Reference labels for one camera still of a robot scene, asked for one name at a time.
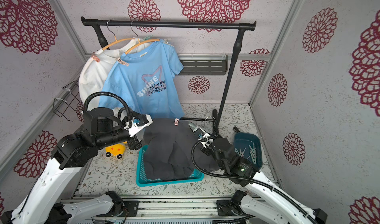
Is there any pale green hanger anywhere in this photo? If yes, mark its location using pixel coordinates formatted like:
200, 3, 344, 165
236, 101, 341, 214
189, 116, 216, 133

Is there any teal plastic clothespin bin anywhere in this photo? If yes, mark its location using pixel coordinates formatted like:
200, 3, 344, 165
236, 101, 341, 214
233, 132, 263, 169

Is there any yellow plush toy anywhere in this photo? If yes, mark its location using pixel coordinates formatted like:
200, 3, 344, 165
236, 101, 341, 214
105, 142, 127, 159

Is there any dark grey t-shirt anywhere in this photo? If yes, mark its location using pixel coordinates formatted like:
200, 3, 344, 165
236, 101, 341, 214
143, 118, 220, 181

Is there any black clothes rack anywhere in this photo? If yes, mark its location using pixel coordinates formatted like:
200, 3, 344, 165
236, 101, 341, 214
81, 16, 257, 136

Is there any black wall shelf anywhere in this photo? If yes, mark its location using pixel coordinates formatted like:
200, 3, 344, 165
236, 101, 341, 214
179, 54, 228, 76

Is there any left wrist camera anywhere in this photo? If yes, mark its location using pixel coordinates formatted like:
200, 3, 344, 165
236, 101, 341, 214
124, 114, 153, 137

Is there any wooden hanger with metal hook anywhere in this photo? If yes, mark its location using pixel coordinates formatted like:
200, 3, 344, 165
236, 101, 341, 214
102, 19, 136, 51

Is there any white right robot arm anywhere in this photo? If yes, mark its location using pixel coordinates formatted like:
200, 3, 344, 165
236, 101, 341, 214
191, 138, 328, 224

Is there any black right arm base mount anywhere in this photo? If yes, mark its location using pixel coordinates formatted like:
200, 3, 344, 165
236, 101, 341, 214
216, 190, 248, 216

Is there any black wire wall rack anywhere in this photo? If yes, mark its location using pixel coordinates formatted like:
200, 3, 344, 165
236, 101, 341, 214
52, 80, 83, 122

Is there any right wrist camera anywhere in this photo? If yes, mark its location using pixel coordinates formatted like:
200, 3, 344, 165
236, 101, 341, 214
193, 127, 211, 140

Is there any peach beige clothespin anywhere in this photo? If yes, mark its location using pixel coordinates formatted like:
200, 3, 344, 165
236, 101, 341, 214
116, 57, 129, 66

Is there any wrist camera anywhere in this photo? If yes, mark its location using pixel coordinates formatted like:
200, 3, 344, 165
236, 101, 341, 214
193, 127, 211, 140
124, 114, 153, 137

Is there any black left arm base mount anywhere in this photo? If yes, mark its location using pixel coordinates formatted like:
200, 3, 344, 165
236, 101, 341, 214
97, 191, 139, 217

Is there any teal perforated tray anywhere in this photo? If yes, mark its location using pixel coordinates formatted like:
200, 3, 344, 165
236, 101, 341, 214
136, 146, 204, 187

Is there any white t-shirt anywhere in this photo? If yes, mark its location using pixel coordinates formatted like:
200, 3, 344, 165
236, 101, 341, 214
79, 43, 157, 110

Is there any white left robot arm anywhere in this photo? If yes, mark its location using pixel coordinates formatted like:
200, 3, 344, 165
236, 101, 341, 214
1, 92, 152, 224

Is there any light blue t-shirt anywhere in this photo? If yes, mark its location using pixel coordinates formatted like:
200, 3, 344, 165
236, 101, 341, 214
103, 40, 185, 119

